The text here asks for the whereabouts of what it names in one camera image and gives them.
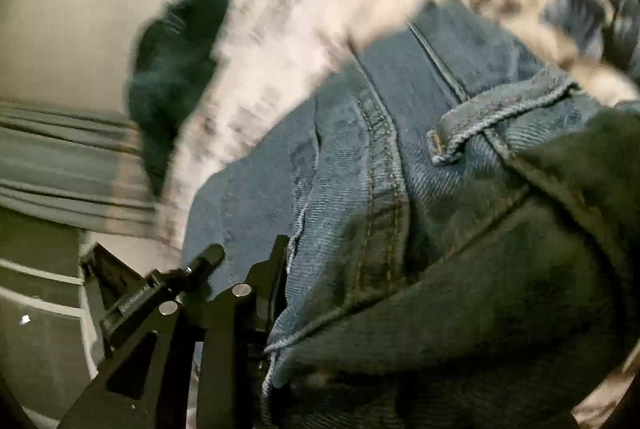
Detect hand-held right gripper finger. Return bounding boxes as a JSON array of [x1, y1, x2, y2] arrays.
[[57, 234, 292, 429]]

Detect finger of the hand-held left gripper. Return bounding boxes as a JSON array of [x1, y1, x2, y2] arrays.
[[80, 243, 227, 351]]

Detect blue jeans pants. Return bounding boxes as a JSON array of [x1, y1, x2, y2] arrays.
[[180, 0, 640, 429]]

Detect green striped curtain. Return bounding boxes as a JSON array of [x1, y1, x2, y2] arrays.
[[0, 102, 167, 240]]

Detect dark green blanket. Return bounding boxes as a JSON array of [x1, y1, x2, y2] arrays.
[[125, 0, 234, 213]]

